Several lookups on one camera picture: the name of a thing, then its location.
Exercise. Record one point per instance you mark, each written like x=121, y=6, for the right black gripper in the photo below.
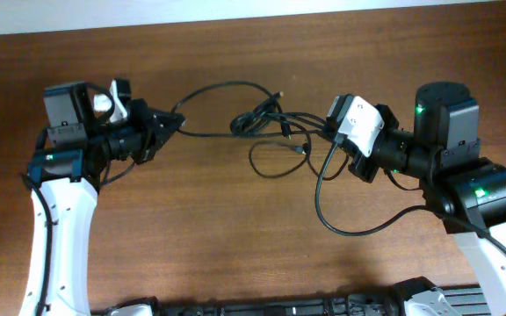
x=368, y=162

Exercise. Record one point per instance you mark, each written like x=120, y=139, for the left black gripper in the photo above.
x=148, y=120

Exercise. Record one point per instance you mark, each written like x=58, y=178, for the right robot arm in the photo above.
x=443, y=151

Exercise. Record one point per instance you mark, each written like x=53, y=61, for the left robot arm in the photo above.
x=89, y=128

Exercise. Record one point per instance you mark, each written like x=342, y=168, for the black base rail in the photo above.
x=416, y=296

